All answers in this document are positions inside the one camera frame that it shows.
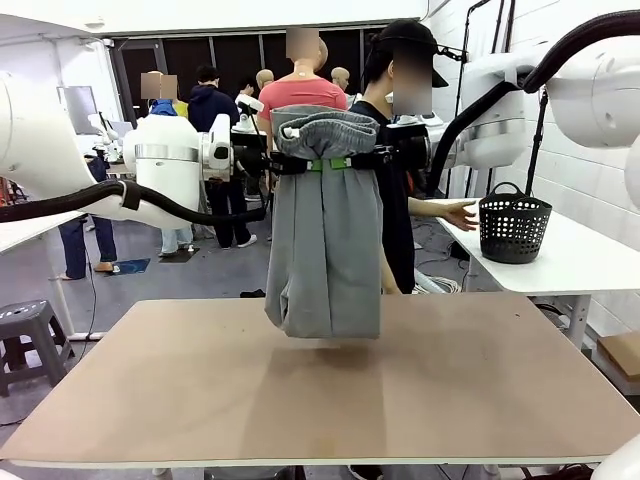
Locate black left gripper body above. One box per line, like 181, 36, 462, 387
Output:
232, 144, 275, 178

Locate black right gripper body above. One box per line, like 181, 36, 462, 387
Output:
393, 129, 433, 172

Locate grey training pants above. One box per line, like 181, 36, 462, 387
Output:
263, 104, 384, 342

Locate black perforated plastic basket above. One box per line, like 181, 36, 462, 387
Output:
478, 181, 554, 266

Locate person's right forearm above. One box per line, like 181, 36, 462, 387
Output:
380, 244, 403, 296

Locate person's left forearm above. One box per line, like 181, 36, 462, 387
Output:
406, 195, 449, 220

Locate person's left hand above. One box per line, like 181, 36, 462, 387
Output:
438, 198, 483, 233

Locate person in navy hoodie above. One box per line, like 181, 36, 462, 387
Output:
187, 64, 258, 250

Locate person in black t-shirt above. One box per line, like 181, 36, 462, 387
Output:
348, 19, 481, 296

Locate mannequin in red shirt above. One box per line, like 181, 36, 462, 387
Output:
256, 27, 350, 127

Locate bare bald mannequin head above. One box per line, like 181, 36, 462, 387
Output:
330, 65, 352, 95

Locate mannequin in yellow shirt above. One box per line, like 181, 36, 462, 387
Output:
172, 74, 191, 120

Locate black cap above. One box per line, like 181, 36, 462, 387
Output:
375, 19, 450, 90

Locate black backdrop stand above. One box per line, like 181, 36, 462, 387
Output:
465, 0, 517, 57

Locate blue floor mat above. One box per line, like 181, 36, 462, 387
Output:
112, 257, 152, 276

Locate person in blue jeans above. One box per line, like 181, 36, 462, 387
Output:
57, 213, 120, 282

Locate white side table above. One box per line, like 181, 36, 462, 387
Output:
433, 197, 640, 351

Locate white table with leg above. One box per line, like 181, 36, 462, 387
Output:
0, 210, 87, 342

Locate grey plastic stool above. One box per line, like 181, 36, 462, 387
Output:
0, 298, 76, 399

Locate brown cardboard box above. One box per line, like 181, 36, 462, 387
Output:
597, 330, 640, 396

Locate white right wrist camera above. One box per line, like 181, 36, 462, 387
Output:
387, 112, 445, 132

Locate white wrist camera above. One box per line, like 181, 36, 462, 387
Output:
387, 112, 445, 132
228, 93, 267, 137

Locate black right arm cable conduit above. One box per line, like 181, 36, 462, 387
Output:
426, 9, 640, 200

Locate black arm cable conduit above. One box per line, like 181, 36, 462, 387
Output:
426, 9, 640, 200
0, 178, 270, 227

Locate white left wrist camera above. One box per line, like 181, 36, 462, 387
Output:
228, 93, 267, 137

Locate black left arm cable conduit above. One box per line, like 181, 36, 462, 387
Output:
0, 178, 270, 227

